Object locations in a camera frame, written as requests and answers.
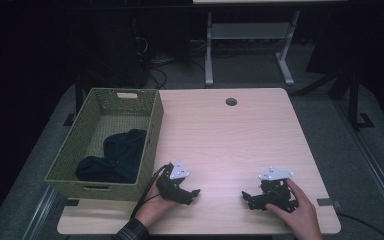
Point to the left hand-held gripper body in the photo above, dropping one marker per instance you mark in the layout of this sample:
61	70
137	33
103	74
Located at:
171	186

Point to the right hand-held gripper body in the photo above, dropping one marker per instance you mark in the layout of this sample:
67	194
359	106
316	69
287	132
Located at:
276	190

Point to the dark blue cloth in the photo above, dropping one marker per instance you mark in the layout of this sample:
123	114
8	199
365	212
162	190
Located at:
121	156

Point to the green woven basket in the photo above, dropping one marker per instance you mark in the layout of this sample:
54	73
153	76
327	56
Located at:
67	156

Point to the person's left hand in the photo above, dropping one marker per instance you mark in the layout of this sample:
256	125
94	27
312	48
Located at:
153	208

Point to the person's right hand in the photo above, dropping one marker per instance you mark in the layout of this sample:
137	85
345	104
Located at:
300	213

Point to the grey tape piece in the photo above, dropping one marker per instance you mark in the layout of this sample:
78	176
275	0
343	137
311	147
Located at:
326	202

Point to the black tape piece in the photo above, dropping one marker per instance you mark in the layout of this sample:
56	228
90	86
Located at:
69	202

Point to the black metal stand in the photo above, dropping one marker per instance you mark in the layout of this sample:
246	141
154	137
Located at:
78	96
353	100

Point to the white metal stand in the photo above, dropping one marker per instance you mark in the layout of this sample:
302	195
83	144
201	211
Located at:
250	31

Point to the metal floor rail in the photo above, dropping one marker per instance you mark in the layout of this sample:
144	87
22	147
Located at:
370	156
40	213

